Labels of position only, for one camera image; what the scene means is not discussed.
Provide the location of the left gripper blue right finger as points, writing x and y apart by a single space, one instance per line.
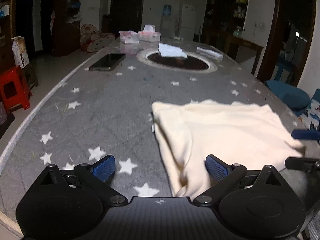
216 168

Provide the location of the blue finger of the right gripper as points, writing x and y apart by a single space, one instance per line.
301 134
302 164

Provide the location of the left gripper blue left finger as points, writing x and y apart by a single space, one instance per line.
104 168

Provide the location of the cream beige sweater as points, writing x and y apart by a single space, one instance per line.
251 135

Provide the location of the blue sofa cushion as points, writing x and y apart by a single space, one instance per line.
295 98

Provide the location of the black smartphone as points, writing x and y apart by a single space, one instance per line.
108 62

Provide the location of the round black induction cooktop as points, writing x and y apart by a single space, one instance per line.
194 63

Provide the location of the white remote control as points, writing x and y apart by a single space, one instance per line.
211 53

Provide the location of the dark wooden side table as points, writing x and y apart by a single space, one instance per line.
240 50

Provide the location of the red plastic stool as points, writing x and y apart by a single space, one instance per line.
14 89

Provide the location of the floral patterned armchair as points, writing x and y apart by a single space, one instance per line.
91 40

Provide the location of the small pink white box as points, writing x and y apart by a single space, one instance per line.
129 37

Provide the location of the white paper bag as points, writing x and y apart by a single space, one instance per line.
20 52

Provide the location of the pink tissue box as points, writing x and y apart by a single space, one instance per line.
148 34

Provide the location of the water dispenser with blue bottle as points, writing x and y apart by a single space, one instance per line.
166 21

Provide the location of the dark wooden shelf cabinet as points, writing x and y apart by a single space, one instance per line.
221 19

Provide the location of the white refrigerator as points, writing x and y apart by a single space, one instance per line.
187 24

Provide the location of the dark wooden door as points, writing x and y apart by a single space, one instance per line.
126 15

